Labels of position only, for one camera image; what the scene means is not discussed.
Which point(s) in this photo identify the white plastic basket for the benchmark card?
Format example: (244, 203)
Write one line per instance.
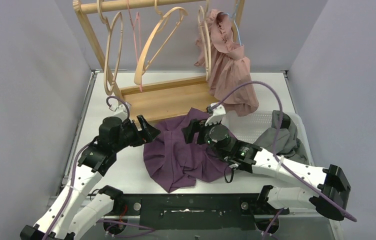
(249, 128)

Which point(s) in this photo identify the wooden hanger rack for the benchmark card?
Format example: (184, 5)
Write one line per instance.
(155, 101)

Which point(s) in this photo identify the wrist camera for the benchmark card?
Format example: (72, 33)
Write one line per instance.
(216, 113)
(120, 110)

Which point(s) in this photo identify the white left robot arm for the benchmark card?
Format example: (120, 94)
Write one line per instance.
(66, 218)

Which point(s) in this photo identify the blue wire hanger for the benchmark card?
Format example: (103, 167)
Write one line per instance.
(236, 17)

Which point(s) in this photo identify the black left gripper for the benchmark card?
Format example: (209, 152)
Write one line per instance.
(140, 131)

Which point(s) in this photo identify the left wooden hanger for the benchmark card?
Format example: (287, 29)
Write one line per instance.
(114, 45)

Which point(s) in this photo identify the purple skirt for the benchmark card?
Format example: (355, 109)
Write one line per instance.
(173, 164)

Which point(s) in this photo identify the pink pleated skirt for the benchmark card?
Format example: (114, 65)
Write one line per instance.
(230, 67)

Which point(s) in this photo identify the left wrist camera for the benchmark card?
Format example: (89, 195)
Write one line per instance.
(120, 110)

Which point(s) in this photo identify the pink wire hanger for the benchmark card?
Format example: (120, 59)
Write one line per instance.
(136, 30)

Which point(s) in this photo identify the right wooden hanger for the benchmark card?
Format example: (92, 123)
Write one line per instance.
(205, 37)

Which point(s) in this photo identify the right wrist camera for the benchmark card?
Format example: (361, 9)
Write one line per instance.
(216, 113)

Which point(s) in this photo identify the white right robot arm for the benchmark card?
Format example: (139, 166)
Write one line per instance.
(323, 189)

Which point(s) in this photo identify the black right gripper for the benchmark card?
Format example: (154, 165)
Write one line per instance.
(196, 125)

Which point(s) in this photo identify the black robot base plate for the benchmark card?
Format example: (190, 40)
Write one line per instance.
(206, 211)

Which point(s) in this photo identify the grey green skirt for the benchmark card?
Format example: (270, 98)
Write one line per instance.
(287, 142)

